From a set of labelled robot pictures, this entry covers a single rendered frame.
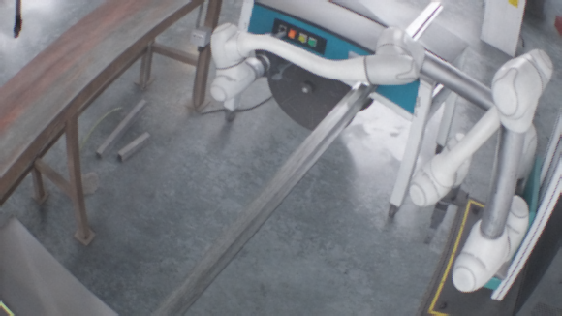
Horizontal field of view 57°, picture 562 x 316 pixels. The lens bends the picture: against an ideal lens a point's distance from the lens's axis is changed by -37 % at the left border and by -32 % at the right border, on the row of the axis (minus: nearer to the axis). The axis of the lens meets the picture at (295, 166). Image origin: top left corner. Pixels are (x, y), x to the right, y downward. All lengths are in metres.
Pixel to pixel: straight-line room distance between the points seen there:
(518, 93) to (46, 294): 1.43
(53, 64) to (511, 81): 1.76
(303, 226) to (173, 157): 0.63
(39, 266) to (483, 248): 1.34
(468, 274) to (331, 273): 1.07
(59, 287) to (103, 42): 1.18
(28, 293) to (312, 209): 1.76
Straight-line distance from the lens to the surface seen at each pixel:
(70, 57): 2.53
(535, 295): 2.35
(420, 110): 2.71
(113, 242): 2.83
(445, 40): 3.00
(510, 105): 1.57
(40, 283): 1.80
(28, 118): 2.26
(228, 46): 2.44
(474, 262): 1.89
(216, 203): 3.01
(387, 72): 2.34
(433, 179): 1.95
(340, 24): 2.82
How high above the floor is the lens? 2.18
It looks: 43 degrees down
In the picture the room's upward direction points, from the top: 11 degrees clockwise
